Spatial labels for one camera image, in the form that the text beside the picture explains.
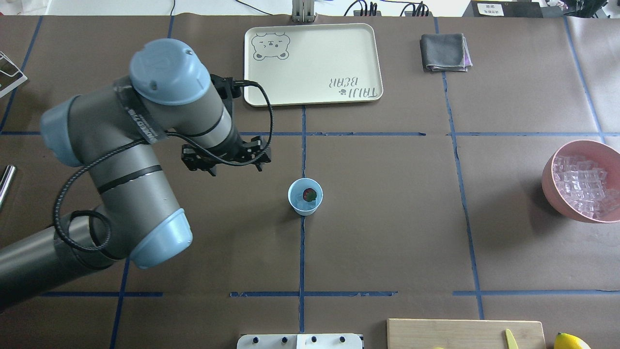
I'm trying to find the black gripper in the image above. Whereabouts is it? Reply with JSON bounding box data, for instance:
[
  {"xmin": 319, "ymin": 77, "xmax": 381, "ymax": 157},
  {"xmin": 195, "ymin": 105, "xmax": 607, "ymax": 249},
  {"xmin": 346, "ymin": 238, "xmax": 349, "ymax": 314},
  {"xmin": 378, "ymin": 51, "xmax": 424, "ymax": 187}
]
[{"xmin": 181, "ymin": 136, "xmax": 272, "ymax": 177}]

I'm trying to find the light blue cup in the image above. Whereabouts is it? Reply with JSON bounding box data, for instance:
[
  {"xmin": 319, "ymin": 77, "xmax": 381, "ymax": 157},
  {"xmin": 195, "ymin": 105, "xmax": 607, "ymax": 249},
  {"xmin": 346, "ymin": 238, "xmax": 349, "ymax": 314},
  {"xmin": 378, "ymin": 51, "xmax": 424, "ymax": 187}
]
[{"xmin": 288, "ymin": 177, "xmax": 323, "ymax": 216}]

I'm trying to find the red strawberry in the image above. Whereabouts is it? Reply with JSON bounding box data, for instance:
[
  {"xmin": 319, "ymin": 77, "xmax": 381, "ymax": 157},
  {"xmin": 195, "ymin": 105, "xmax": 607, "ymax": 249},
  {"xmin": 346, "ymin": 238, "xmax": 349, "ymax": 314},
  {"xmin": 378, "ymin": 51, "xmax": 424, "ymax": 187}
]
[{"xmin": 302, "ymin": 188, "xmax": 318, "ymax": 203}]

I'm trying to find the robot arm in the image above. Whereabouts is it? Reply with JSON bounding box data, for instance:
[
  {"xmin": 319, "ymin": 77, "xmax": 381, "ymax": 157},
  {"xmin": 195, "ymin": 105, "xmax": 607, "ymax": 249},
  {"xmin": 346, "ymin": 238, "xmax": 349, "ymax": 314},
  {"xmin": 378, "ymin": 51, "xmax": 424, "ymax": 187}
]
[{"xmin": 0, "ymin": 38, "xmax": 271, "ymax": 311}]

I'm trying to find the metal cup rack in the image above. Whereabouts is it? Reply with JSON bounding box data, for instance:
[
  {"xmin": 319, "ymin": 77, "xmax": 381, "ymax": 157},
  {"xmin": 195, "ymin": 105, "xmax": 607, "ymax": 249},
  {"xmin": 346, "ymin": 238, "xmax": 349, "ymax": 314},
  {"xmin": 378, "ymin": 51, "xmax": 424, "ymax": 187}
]
[{"xmin": 0, "ymin": 51, "xmax": 28, "ymax": 98}]

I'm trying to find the pile of clear ice cubes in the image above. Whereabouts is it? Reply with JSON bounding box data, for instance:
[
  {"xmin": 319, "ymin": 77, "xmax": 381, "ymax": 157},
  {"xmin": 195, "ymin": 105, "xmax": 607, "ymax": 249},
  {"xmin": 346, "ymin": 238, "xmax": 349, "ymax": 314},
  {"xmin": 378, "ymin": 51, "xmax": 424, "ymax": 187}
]
[{"xmin": 552, "ymin": 155, "xmax": 620, "ymax": 219}]

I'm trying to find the cream bear tray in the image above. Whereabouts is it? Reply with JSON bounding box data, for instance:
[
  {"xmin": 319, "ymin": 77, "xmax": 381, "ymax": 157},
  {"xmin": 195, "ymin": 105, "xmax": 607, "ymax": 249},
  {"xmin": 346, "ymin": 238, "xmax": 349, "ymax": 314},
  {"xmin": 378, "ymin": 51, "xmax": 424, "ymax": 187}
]
[{"xmin": 244, "ymin": 23, "xmax": 384, "ymax": 107}]

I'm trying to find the grey folded cloth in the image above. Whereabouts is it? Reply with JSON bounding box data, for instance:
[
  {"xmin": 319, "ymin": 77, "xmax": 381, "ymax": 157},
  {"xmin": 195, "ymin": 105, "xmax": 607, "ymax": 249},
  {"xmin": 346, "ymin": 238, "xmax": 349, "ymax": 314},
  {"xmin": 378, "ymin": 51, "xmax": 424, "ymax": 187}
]
[{"xmin": 420, "ymin": 33, "xmax": 473, "ymax": 72}]

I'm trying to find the wooden cutting board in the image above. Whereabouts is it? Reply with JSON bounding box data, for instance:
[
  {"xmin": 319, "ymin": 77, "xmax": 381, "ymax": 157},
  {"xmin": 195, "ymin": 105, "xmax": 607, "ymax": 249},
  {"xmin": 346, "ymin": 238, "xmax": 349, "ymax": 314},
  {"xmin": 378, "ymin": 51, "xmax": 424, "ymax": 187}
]
[{"xmin": 386, "ymin": 318, "xmax": 546, "ymax": 349}]

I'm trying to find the yellow plastic knife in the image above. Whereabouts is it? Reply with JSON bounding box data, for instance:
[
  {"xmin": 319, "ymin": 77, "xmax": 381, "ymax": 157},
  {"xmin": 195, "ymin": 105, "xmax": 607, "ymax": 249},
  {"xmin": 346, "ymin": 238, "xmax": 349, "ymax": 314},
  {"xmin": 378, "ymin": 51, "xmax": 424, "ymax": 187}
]
[{"xmin": 505, "ymin": 329, "xmax": 519, "ymax": 349}]

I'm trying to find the pink bowl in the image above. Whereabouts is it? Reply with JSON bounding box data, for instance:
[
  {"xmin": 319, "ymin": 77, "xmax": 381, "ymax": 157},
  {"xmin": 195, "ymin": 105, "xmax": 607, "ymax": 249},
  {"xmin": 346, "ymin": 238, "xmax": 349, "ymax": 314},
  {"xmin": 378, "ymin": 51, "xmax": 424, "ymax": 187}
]
[{"xmin": 541, "ymin": 140, "xmax": 620, "ymax": 223}]

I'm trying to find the yellow lemon upper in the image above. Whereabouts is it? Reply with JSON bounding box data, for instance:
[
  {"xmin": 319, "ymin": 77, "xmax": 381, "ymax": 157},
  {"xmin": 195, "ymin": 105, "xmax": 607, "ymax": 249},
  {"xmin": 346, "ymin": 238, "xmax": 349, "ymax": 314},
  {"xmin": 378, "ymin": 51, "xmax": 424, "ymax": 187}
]
[{"xmin": 553, "ymin": 332, "xmax": 591, "ymax": 349}]

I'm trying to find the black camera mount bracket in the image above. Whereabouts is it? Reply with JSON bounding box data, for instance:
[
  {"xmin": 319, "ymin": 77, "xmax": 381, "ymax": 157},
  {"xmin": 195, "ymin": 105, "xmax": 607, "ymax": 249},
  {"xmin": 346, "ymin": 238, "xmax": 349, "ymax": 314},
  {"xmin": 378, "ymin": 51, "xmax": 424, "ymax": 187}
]
[{"xmin": 210, "ymin": 74, "xmax": 242, "ymax": 118}]

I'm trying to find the aluminium frame post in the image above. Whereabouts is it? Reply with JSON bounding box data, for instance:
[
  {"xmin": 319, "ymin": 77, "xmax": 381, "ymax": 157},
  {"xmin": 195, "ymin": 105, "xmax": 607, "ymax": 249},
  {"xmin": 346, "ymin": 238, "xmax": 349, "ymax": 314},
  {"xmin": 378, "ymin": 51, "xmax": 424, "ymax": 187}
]
[{"xmin": 292, "ymin": 0, "xmax": 316, "ymax": 23}]

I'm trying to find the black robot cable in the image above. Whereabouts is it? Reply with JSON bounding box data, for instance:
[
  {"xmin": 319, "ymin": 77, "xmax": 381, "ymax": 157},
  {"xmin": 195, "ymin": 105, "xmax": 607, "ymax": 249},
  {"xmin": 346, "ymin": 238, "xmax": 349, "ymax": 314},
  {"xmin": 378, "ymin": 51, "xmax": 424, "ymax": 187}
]
[{"xmin": 53, "ymin": 80, "xmax": 274, "ymax": 253}]

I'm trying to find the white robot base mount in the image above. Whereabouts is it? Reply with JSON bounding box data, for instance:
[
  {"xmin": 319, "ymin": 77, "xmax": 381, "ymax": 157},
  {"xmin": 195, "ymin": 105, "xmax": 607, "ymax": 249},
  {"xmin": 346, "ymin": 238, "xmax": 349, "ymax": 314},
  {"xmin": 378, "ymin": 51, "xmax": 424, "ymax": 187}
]
[{"xmin": 236, "ymin": 333, "xmax": 365, "ymax": 349}]

